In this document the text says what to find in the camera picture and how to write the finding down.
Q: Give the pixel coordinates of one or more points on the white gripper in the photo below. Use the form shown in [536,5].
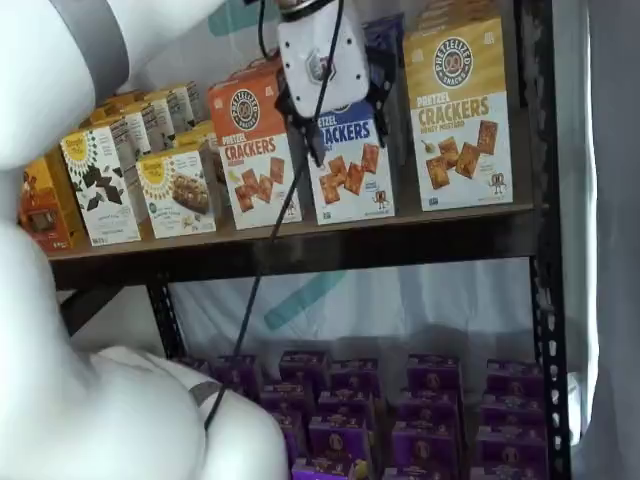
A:
[297,45]

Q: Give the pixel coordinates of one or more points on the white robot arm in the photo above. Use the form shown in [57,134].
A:
[50,75]

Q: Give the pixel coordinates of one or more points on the blue white pretzel crackers box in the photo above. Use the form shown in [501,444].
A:
[350,190]
[385,30]

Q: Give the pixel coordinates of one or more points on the orange white pretzel crackers box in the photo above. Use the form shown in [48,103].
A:
[255,70]
[260,165]

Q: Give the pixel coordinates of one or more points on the yellow white pretzel crackers box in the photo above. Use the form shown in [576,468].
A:
[460,125]
[457,15]

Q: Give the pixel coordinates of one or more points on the black metal shelf wooden boards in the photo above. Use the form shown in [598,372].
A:
[400,240]

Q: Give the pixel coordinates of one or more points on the Simple Mills bar box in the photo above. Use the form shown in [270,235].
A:
[175,200]

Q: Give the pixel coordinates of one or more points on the purple snack box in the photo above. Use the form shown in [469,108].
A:
[340,435]
[355,375]
[425,472]
[430,405]
[515,375]
[345,402]
[292,435]
[282,397]
[510,445]
[510,472]
[432,372]
[250,375]
[330,470]
[302,365]
[512,410]
[427,442]

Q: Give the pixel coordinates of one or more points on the white chocolate cookie box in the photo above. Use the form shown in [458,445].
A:
[100,190]

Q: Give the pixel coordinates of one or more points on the brown orange snack box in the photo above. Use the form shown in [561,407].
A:
[55,200]

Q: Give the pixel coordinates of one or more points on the white sheet with teal stripes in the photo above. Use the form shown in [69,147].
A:
[375,310]

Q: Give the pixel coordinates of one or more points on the white curtain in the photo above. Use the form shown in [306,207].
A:
[610,250]

